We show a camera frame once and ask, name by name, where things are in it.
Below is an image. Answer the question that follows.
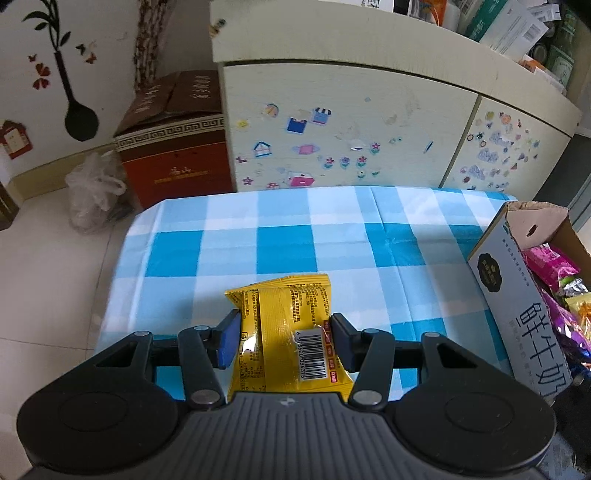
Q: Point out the red house wall sticker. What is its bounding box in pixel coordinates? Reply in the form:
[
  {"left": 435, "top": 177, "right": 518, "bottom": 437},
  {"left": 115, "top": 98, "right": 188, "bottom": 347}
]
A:
[{"left": 0, "top": 120, "right": 34, "bottom": 160}]

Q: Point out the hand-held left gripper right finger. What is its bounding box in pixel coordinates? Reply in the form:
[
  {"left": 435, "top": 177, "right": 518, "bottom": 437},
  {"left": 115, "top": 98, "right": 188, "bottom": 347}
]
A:
[{"left": 330, "top": 313, "right": 478, "bottom": 411}]

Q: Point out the purple snack packet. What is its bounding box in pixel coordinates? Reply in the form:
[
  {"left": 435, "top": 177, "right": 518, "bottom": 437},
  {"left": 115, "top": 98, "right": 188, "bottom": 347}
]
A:
[{"left": 540, "top": 288, "right": 591, "bottom": 365}]

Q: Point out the yellow snack packet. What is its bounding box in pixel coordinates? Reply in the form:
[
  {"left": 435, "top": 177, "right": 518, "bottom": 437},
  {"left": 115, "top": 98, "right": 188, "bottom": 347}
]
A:
[
  {"left": 566, "top": 295, "right": 591, "bottom": 334},
  {"left": 225, "top": 273, "right": 355, "bottom": 401}
]

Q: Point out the clear silver snack packet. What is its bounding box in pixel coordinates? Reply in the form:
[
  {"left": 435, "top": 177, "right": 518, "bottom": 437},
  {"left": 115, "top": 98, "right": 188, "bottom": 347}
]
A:
[{"left": 558, "top": 276, "right": 590, "bottom": 298}]

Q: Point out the black vase plant wall sticker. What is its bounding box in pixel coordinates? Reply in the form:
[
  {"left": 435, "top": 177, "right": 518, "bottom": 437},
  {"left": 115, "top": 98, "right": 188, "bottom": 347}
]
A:
[{"left": 23, "top": 0, "right": 100, "bottom": 141}]

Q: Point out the translucent plastic bag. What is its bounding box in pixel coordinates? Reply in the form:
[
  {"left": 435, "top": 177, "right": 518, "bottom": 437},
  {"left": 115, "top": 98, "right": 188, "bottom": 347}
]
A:
[{"left": 65, "top": 151, "right": 127, "bottom": 234}]

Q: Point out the printed cardboard milk box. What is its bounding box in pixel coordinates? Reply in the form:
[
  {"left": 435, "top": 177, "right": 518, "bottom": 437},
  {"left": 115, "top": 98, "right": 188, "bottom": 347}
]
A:
[{"left": 467, "top": 200, "right": 591, "bottom": 407}]

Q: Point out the pink snack packet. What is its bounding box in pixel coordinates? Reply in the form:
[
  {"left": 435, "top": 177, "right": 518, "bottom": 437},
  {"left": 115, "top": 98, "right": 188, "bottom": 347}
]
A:
[{"left": 522, "top": 246, "right": 580, "bottom": 291}]

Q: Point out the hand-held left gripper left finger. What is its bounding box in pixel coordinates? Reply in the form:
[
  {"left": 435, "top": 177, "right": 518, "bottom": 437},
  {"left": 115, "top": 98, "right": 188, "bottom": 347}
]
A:
[{"left": 95, "top": 309, "right": 243, "bottom": 411}]

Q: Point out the pile of assorted packages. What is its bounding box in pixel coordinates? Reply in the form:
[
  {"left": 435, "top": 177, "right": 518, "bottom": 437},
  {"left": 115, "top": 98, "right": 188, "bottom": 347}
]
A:
[{"left": 360, "top": 0, "right": 591, "bottom": 93}]

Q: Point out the brown dried branch bundle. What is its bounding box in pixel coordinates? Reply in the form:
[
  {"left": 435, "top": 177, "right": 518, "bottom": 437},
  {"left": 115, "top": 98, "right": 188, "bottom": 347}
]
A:
[{"left": 134, "top": 0, "right": 169, "bottom": 93}]

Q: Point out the blue white checked tablecloth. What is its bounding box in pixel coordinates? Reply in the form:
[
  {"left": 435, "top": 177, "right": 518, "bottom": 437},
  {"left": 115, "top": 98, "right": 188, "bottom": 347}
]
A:
[{"left": 92, "top": 186, "right": 520, "bottom": 407}]

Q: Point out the cream cabinet with stickers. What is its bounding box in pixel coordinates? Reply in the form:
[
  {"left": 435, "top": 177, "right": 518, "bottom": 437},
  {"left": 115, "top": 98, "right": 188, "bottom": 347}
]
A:
[{"left": 210, "top": 0, "right": 583, "bottom": 204}]

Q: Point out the red brown cardboard box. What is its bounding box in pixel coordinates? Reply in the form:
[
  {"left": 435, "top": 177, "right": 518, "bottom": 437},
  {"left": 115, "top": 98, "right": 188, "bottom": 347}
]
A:
[{"left": 113, "top": 70, "right": 234, "bottom": 210}]

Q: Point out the brown wooden door frame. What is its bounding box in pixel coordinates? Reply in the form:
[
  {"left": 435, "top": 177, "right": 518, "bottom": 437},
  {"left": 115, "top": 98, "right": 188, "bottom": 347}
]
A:
[{"left": 0, "top": 180, "right": 20, "bottom": 232}]

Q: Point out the white cardboard box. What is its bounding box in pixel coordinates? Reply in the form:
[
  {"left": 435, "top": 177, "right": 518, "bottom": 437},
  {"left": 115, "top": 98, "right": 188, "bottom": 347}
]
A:
[{"left": 466, "top": 0, "right": 550, "bottom": 51}]

